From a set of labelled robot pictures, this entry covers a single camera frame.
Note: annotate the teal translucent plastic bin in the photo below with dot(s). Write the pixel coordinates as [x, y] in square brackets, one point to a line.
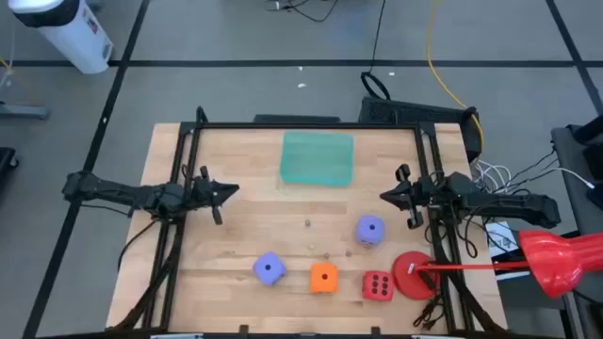
[315, 157]

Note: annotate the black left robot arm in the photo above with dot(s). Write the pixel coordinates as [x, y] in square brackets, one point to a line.
[118, 190]

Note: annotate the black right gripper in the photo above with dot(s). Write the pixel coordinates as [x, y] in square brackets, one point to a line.
[424, 194]

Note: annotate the red foam die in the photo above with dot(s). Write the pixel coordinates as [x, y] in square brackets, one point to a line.
[378, 285]

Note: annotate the white printed paper label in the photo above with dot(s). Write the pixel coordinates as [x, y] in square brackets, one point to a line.
[497, 233]

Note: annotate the silver aluminium bracket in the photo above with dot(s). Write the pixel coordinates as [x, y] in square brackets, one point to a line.
[176, 336]
[431, 336]

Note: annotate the black caster base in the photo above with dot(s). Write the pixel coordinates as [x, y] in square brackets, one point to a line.
[7, 157]

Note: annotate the black table edge clip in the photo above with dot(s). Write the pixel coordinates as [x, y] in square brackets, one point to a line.
[243, 329]
[375, 330]

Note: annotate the orange foam die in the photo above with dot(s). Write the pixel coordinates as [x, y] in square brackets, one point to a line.
[324, 278]

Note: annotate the grey metal foot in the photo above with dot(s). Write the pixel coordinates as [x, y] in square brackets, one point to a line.
[23, 112]

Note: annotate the black aluminium station frame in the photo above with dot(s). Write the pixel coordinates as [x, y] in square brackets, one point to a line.
[306, 125]

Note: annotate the red desk lamp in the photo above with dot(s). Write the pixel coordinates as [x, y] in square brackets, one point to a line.
[410, 282]

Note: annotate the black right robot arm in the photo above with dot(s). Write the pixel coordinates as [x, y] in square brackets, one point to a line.
[518, 207]

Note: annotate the white trash can black liner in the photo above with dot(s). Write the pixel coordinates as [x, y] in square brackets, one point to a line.
[70, 37]

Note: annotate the red plastic bottle object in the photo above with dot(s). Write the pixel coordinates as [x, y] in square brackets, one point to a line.
[567, 188]

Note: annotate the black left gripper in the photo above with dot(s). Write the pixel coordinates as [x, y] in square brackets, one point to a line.
[198, 194]

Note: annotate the white paper strip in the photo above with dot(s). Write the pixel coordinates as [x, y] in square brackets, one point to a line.
[511, 275]

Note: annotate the purple foam die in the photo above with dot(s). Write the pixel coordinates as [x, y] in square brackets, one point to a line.
[370, 230]
[269, 268]

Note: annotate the black device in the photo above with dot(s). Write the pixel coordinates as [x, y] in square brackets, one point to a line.
[589, 132]
[594, 162]
[597, 198]

